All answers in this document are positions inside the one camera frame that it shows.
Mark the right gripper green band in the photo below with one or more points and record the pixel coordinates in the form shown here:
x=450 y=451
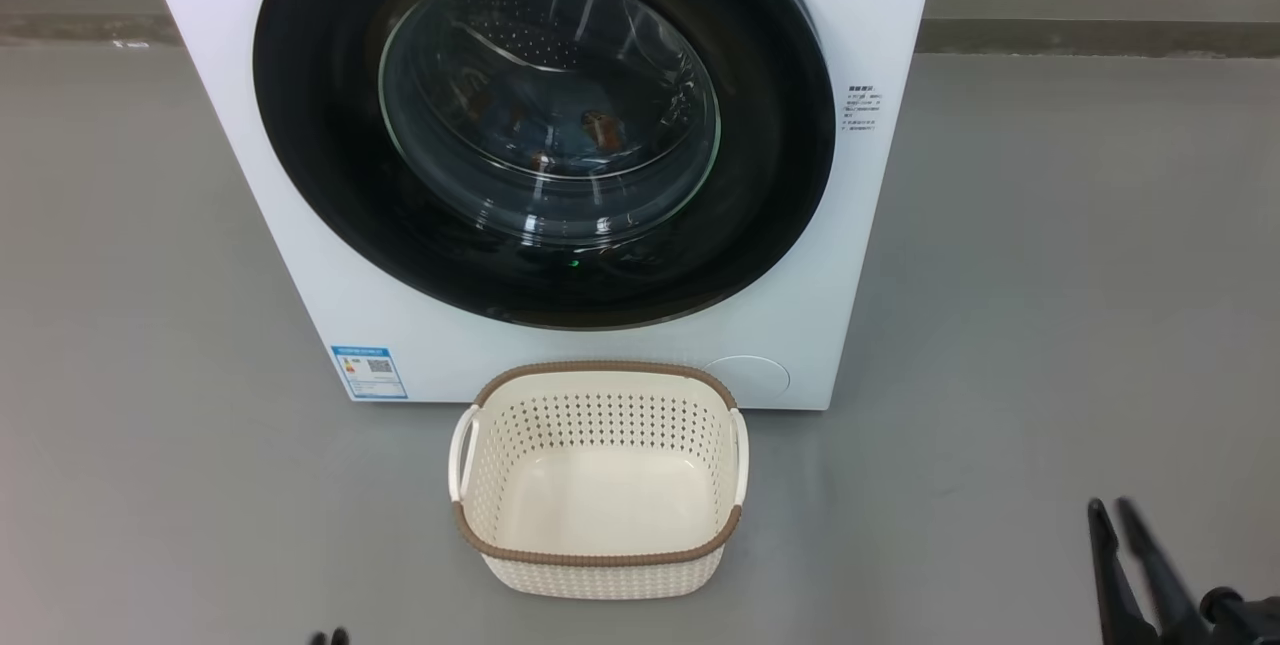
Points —
x=1245 y=620

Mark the dark round washing machine door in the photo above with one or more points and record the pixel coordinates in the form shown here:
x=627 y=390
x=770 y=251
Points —
x=320 y=155

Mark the blue clothes with orange print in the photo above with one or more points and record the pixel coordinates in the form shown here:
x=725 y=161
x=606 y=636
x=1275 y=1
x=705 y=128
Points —
x=590 y=135

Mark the cream perforated laundry basket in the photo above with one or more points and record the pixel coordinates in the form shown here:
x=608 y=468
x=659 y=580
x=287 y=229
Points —
x=600 y=485

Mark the white washing machine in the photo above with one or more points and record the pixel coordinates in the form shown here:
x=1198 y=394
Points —
x=870 y=275

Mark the blue energy label sticker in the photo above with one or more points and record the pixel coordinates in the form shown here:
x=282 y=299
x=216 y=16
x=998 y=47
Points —
x=369 y=372

